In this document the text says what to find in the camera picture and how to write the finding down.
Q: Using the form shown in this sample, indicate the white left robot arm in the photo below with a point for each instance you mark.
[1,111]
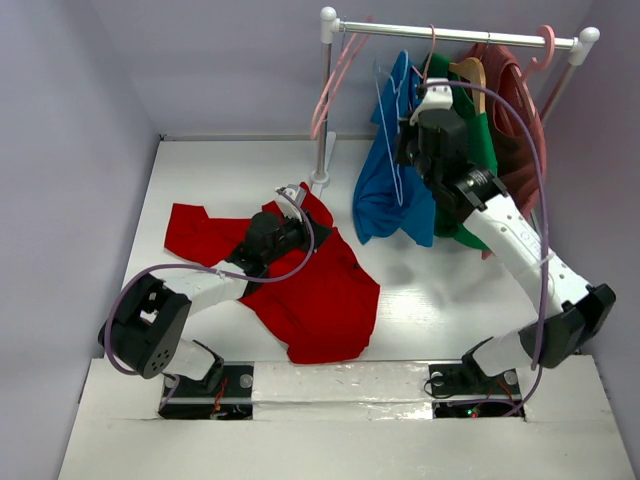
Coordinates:
[145,331]

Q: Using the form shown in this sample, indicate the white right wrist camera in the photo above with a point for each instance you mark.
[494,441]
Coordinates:
[437,96]

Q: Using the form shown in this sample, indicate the green t-shirt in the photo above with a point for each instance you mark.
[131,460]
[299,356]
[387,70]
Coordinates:
[480,149]

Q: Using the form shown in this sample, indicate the white and chrome clothes rack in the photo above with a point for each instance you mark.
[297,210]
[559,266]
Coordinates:
[578,49]

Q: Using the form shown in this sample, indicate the light blue wire hanger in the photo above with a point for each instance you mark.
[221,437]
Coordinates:
[389,86]

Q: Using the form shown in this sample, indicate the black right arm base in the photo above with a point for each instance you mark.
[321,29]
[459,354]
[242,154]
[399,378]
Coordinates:
[462,391]

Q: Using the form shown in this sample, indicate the thick pink plastic hanger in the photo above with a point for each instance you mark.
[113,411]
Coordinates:
[538,64]

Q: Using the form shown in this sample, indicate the wooden hanger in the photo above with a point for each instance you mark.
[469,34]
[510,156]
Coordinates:
[472,70]

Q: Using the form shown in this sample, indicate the dusty red t-shirt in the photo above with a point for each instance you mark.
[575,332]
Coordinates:
[517,133]

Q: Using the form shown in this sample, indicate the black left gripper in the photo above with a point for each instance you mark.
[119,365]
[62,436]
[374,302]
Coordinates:
[303,228]

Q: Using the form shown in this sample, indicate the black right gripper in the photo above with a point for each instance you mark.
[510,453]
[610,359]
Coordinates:
[407,148]

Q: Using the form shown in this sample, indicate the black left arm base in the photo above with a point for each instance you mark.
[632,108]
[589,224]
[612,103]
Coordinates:
[228,396]

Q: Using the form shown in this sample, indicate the blue t-shirt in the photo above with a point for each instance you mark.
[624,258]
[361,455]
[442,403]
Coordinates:
[374,208]

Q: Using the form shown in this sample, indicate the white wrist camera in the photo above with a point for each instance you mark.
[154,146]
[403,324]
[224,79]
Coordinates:
[289,200]
[437,96]

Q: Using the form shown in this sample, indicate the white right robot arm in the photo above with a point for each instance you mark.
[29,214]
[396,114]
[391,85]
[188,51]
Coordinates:
[571,310]

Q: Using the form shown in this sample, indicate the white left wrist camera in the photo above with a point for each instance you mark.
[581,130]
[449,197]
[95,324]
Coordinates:
[289,200]

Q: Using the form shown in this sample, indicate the thin pink wire hanger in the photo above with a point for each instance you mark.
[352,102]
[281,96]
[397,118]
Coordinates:
[422,72]

